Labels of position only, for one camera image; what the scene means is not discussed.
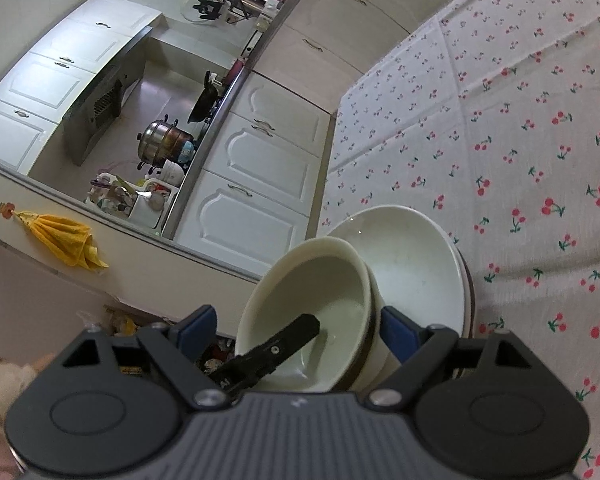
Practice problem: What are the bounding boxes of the white ceramic plate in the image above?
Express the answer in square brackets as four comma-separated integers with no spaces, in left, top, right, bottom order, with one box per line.
[329,205,475,337]

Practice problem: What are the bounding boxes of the cream plastic bowl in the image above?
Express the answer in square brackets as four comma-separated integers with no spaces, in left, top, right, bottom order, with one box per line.
[236,237,389,393]

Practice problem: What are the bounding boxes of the white lower kitchen cabinets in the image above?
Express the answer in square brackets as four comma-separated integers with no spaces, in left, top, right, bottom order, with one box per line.
[166,0,451,276]

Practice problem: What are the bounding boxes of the white dish rack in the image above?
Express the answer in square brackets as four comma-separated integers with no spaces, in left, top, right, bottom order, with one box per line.
[84,172,180,233]

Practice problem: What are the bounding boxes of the yellow hanging towel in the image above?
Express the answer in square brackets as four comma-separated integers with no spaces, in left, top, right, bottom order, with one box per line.
[14,211,109,272]

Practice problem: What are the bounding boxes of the steel steamer pot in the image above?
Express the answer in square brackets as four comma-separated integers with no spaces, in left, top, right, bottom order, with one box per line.
[137,114,199,174]

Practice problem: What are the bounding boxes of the range hood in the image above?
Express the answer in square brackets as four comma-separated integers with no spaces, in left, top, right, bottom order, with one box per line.
[61,26,154,166]

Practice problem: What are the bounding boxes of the cherry print tablecloth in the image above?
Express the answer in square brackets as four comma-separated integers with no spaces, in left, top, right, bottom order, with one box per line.
[317,0,600,479]

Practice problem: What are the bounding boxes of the black wok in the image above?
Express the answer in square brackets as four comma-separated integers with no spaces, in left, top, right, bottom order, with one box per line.
[187,70,219,124]

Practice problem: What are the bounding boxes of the white upper wall cabinets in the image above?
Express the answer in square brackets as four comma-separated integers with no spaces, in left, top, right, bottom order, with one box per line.
[0,0,161,176]

